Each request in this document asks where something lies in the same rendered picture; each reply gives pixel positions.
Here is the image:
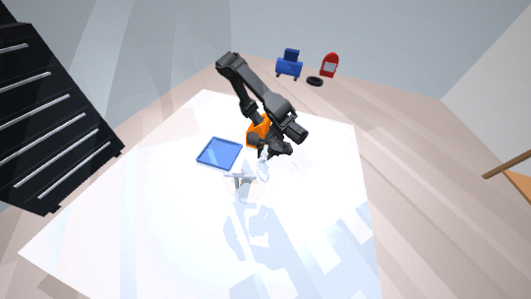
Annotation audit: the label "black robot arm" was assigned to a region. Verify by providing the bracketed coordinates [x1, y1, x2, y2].
[214, 51, 309, 156]

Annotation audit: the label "grey metal ring with small tab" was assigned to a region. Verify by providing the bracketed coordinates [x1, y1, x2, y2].
[257, 153, 269, 182]

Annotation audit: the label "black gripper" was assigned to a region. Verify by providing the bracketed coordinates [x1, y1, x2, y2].
[247, 125, 293, 160]

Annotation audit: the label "blue tray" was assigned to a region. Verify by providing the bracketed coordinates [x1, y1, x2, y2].
[196, 136, 243, 172]

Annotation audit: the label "grey metal t-shaped stake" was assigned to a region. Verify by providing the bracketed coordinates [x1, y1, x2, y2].
[223, 172, 257, 189]

